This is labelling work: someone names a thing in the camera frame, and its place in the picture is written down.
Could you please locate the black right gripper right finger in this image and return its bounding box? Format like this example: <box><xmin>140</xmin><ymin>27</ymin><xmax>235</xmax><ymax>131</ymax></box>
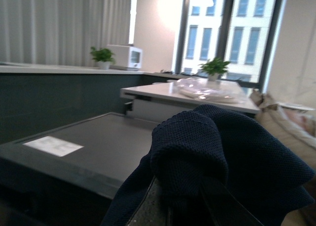
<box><xmin>170</xmin><ymin>179</ymin><xmax>262</xmax><ymax>226</ymax></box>

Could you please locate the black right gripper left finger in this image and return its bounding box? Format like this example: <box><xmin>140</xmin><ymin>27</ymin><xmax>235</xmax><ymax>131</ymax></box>
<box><xmin>127</xmin><ymin>177</ymin><xmax>173</xmax><ymax>226</ymax></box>

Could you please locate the dark navy mesh garment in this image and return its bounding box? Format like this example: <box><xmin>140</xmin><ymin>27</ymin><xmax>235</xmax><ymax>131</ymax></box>
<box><xmin>102</xmin><ymin>105</ymin><xmax>315</xmax><ymax>226</ymax></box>

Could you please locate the grey front-load washing machine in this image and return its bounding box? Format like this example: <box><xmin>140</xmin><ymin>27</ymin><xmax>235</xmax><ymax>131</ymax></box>
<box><xmin>0</xmin><ymin>113</ymin><xmax>157</xmax><ymax>226</ymax></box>

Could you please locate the white kitchen island counter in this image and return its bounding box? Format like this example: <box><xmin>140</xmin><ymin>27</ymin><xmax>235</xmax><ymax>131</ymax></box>
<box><xmin>120</xmin><ymin>78</ymin><xmax>259</xmax><ymax>122</ymax></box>

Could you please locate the clear plastic bag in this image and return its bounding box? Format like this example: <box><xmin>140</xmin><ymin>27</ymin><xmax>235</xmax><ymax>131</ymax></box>
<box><xmin>175</xmin><ymin>78</ymin><xmax>246</xmax><ymax>104</ymax></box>

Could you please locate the white label sticker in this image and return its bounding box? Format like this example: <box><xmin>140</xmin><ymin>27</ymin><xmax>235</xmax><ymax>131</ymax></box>
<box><xmin>23</xmin><ymin>136</ymin><xmax>83</xmax><ymax>157</ymax></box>

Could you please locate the right potted green plant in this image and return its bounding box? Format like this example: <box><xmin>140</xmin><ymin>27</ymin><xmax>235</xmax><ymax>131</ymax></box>
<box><xmin>199</xmin><ymin>57</ymin><xmax>231</xmax><ymax>81</ymax></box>

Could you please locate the potted green plant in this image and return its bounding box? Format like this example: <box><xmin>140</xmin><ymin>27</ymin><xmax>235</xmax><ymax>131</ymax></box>
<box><xmin>90</xmin><ymin>46</ymin><xmax>116</xmax><ymax>70</ymax></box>
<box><xmin>199</xmin><ymin>57</ymin><xmax>231</xmax><ymax>81</ymax></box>

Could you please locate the white countertop appliance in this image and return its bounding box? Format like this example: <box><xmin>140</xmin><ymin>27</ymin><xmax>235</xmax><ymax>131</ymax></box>
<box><xmin>106</xmin><ymin>45</ymin><xmax>143</xmax><ymax>71</ymax></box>

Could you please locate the left potted green plant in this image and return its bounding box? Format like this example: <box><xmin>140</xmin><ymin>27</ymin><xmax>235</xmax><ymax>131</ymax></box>
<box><xmin>90</xmin><ymin>46</ymin><xmax>116</xmax><ymax>70</ymax></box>

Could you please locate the dark-framed window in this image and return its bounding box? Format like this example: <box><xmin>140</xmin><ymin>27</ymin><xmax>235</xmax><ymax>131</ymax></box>
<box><xmin>173</xmin><ymin>0</ymin><xmax>286</xmax><ymax>90</ymax></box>

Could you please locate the white curtain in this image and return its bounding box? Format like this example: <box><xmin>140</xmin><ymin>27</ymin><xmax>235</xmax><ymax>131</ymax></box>
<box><xmin>0</xmin><ymin>0</ymin><xmax>131</xmax><ymax>66</ymax></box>

